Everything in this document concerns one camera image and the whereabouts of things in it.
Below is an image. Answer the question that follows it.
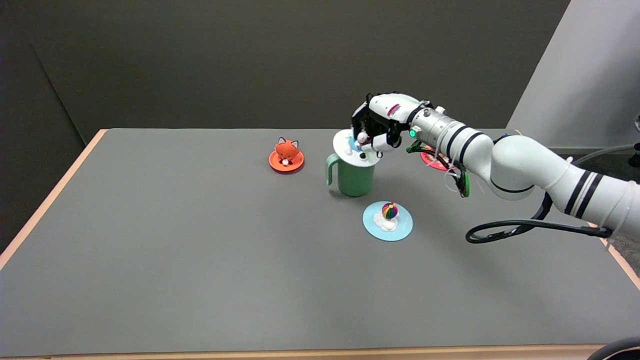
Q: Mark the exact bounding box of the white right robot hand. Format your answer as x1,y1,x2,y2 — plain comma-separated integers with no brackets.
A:
351,92,423,160

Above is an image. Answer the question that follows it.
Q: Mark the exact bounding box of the white cup lid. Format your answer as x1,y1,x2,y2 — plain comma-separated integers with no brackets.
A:
333,129,380,167

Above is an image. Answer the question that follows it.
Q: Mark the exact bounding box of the red figurine cup lid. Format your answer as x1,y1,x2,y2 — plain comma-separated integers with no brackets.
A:
420,148,451,172

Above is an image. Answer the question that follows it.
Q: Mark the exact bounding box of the blue balloon cup lid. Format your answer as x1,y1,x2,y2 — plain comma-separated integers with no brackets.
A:
362,201,414,242

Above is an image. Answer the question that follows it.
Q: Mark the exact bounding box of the orange fox cup lid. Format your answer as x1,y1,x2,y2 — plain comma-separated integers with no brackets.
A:
268,137,305,173

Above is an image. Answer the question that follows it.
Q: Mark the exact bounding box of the green mug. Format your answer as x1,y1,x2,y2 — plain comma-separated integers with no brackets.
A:
326,152,376,198

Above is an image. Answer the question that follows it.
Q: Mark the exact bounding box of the office chair base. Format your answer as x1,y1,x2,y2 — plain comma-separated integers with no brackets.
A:
570,114,640,168

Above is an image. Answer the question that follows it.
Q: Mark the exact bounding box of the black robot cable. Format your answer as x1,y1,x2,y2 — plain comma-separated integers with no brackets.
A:
465,191,614,245

